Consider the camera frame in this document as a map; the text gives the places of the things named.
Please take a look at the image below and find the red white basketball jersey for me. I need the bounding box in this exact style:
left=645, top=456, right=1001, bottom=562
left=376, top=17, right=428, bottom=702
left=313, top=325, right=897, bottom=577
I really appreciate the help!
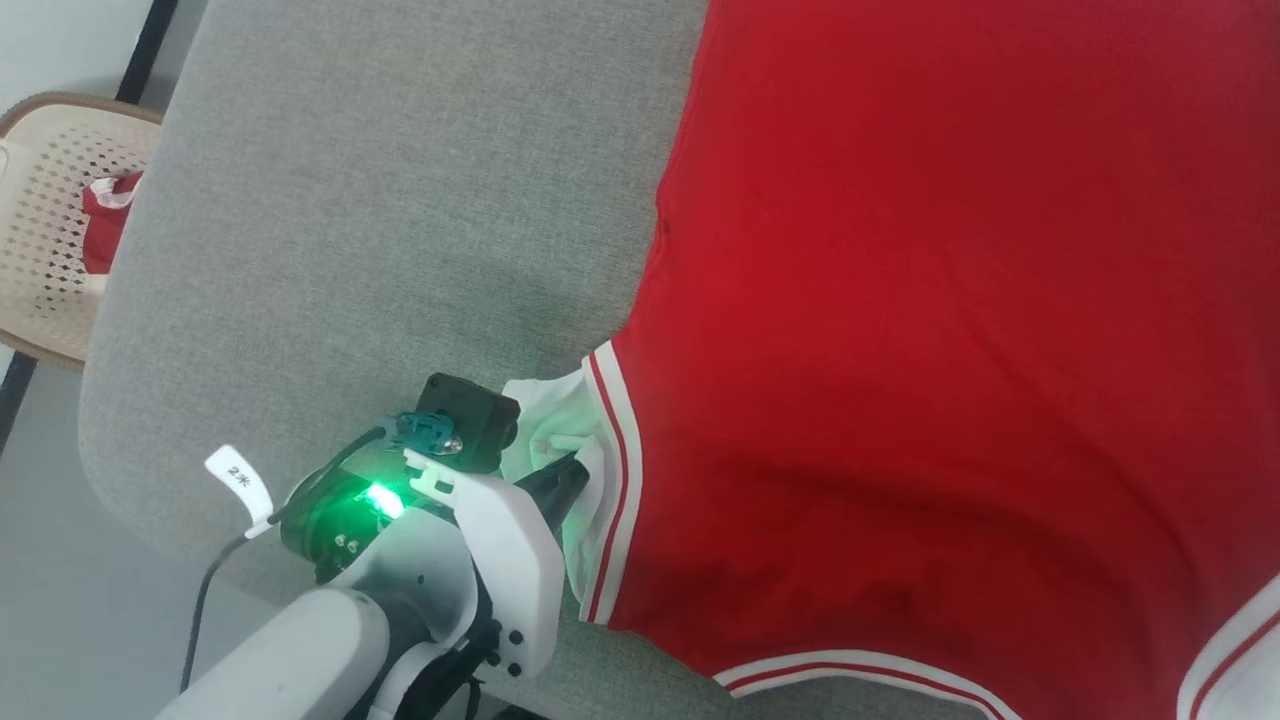
left=498, top=0, right=1280, bottom=720

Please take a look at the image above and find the red garment with white trim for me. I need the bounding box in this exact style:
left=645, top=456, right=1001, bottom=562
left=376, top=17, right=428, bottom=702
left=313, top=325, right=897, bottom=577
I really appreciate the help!
left=81, top=169, right=145, bottom=277

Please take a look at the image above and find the grey fabric sofa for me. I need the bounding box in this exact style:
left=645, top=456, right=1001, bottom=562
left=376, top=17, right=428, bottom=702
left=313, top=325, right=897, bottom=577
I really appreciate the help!
left=78, top=0, right=1011, bottom=720

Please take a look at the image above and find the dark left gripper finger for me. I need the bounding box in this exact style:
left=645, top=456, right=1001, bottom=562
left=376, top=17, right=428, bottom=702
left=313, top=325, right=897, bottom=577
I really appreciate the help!
left=514, top=452, right=592, bottom=530

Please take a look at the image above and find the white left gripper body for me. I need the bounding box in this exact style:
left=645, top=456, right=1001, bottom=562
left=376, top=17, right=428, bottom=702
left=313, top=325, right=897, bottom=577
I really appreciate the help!
left=403, top=450, right=567, bottom=682

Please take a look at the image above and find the beige perforated laundry basket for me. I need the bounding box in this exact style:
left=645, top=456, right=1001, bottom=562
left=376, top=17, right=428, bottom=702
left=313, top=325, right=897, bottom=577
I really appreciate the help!
left=0, top=91, right=165, bottom=374

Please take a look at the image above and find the white cable label tag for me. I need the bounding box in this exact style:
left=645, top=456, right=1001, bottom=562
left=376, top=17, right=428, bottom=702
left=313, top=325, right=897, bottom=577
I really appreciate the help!
left=204, top=444, right=275, bottom=540

